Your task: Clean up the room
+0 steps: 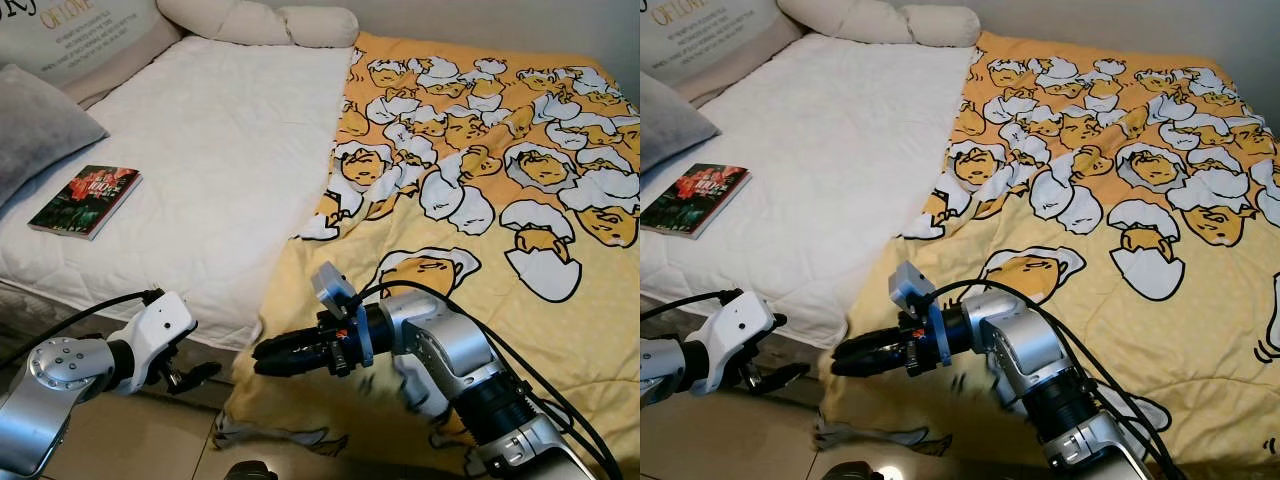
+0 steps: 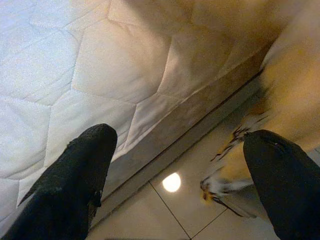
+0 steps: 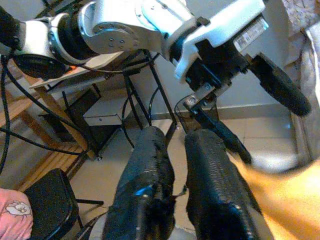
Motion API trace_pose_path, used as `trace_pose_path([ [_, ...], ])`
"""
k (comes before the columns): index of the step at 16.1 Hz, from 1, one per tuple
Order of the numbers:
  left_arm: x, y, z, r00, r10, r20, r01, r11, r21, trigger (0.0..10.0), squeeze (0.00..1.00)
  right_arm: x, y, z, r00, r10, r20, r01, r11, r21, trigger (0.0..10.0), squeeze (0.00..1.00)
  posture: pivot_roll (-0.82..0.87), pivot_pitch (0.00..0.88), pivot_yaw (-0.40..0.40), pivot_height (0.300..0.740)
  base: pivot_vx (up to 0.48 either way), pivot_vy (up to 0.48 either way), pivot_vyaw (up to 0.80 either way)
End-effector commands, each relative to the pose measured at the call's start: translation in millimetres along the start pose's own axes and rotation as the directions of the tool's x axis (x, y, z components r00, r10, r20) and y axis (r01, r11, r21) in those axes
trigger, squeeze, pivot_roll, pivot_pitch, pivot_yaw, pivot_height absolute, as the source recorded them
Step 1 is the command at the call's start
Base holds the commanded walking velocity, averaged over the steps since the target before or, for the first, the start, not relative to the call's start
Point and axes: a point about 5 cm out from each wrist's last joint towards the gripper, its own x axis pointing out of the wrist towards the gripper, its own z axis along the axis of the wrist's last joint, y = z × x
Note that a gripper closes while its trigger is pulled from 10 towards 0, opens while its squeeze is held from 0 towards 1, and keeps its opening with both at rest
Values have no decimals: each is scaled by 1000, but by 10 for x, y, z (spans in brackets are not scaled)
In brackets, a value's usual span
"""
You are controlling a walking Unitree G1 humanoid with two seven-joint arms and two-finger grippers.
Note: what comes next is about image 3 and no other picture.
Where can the yellow cartoon print blanket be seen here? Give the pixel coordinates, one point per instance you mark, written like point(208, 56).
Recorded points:
point(295, 205)

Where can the white flat box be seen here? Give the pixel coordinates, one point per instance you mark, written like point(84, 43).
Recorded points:
point(105, 117)

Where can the white grey swirl print pillow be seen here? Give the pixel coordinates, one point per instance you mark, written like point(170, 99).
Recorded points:
point(307, 15)

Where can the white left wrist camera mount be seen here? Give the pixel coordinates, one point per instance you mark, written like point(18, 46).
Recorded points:
point(225, 27)

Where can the black padded stool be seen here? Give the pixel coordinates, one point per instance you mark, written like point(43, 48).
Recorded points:
point(50, 205)

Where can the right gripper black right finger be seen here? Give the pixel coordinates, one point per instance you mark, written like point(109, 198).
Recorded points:
point(215, 187)

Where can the black metal frame rack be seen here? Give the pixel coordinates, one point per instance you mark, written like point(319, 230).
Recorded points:
point(160, 83)

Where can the wooden table with white top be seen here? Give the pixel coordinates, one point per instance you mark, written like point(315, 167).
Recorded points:
point(75, 75)

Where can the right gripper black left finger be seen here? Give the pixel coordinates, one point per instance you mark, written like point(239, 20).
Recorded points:
point(142, 187)

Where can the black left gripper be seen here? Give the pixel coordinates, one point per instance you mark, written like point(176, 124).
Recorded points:
point(220, 62)

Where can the pink cartoon print cloth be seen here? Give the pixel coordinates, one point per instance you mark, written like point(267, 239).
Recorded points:
point(12, 225)

